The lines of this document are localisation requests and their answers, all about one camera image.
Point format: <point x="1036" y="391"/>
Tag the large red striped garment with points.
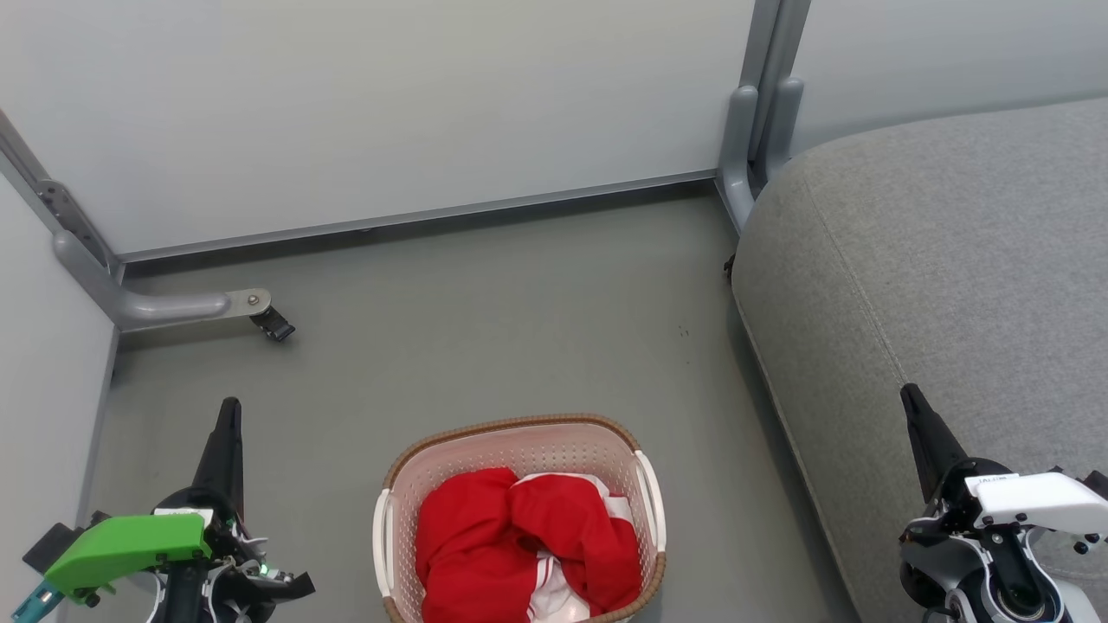
<point x="463" y="545"/>

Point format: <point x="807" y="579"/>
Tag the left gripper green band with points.
<point x="130" y="545"/>

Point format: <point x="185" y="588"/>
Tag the grey fabric sofa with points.
<point x="935" y="285"/>

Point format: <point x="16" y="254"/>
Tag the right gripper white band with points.
<point x="1030" y="502"/>

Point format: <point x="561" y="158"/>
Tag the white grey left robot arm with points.
<point x="203" y="606"/>

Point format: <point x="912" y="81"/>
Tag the grey metal partition base rail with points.
<point x="415" y="215"/>

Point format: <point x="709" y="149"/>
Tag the black partition foot pad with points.
<point x="273" y="324"/>

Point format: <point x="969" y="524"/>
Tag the grey metal partition leg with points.
<point x="147" y="305"/>

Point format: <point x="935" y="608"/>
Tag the small red garment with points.
<point x="576" y="536"/>

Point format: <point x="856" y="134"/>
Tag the white plastic laundry basket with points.
<point x="519" y="441"/>

